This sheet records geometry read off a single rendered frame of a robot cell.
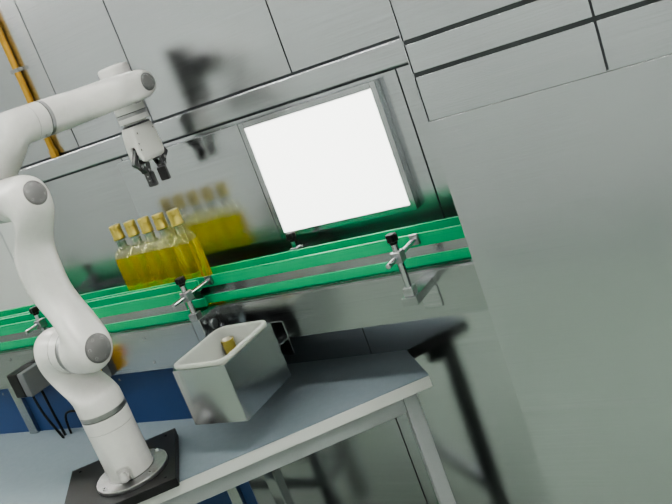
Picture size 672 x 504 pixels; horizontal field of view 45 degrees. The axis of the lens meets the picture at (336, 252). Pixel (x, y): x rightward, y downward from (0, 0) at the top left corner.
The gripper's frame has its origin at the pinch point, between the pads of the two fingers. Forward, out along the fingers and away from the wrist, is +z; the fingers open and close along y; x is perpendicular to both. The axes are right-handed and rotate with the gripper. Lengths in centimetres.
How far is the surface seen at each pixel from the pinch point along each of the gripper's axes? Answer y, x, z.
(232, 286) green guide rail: 4.0, 13.1, 34.1
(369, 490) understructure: -15, 17, 115
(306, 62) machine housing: -15, 48, -15
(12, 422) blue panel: 13, -92, 64
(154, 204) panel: -12.0, -16.4, 9.1
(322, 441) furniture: 17, 33, 76
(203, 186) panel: -11.9, 3.8, 7.9
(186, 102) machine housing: -14.8, 7.1, -15.8
